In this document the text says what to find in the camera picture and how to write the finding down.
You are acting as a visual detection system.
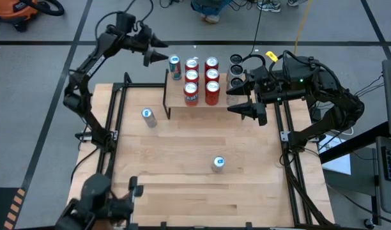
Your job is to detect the white black-topped drink can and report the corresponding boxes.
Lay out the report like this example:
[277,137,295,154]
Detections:
[226,75,246,106]

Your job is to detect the black mat orange stripes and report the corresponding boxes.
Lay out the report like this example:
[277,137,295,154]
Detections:
[0,187,27,230]

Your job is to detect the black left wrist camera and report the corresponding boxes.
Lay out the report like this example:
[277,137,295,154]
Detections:
[115,11,135,33]

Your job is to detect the red Fanta soda can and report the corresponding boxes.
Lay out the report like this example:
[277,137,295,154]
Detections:
[185,58,200,73]
[184,69,200,84]

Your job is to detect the white printed paper sheet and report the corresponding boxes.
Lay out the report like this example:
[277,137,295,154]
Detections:
[319,135,352,176]

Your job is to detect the black coiled cable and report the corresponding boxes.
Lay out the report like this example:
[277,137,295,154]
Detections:
[236,0,267,75]

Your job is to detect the yellow cable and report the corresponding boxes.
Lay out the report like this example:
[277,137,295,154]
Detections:
[291,0,314,57]

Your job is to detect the yellow cable label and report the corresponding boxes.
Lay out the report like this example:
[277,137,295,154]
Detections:
[264,50,279,63]

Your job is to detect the grey cart base panel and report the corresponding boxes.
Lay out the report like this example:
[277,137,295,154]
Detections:
[323,149,380,224]

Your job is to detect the white cable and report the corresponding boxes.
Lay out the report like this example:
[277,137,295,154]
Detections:
[337,126,355,137]

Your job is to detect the red Coca-Cola can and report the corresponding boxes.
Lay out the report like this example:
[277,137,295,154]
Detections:
[204,68,220,83]
[204,56,220,72]
[204,80,221,106]

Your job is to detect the black desk beam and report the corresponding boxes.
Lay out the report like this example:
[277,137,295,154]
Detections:
[318,121,391,164]

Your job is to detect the white Celsius can yellow band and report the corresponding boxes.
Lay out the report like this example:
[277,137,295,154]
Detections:
[229,63,245,77]

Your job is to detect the white Celsius can tropical print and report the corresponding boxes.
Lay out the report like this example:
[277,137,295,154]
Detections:
[229,53,244,66]

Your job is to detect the black aluminium table frame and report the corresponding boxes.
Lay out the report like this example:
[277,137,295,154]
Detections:
[67,72,336,227]

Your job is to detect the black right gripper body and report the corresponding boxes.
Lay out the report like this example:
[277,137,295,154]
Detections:
[246,65,307,126]

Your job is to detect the silver blue energy drink can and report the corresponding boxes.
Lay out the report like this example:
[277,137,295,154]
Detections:
[141,107,158,128]
[168,54,183,81]
[210,155,226,174]

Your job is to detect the orange shop vacuum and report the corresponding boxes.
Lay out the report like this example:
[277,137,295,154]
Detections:
[0,0,40,33]

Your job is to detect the grey desk tray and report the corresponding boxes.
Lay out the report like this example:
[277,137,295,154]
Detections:
[375,135,391,218]

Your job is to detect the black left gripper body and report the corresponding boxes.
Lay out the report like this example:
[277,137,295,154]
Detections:
[128,25,155,67]

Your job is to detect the black vacuum hose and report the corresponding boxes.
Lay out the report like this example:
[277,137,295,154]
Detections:
[21,0,66,17]

